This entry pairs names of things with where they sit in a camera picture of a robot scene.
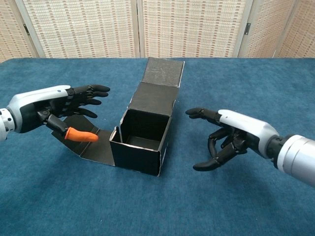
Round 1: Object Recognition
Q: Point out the woven folding screen panel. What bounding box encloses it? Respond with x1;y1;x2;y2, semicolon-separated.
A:
136;0;254;59
0;0;39;63
274;0;315;59
237;0;300;59
14;0;141;59

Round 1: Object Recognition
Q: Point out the blue felt table mat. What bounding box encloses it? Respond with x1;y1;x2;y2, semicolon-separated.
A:
0;57;315;236

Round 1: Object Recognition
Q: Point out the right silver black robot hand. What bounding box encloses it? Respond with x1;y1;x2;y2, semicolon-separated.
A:
185;107;280;172

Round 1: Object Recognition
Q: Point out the black cardboard box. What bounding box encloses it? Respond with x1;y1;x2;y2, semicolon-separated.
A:
51;57;186;177

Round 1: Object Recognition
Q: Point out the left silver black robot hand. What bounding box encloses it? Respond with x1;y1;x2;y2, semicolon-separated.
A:
6;85;111;143

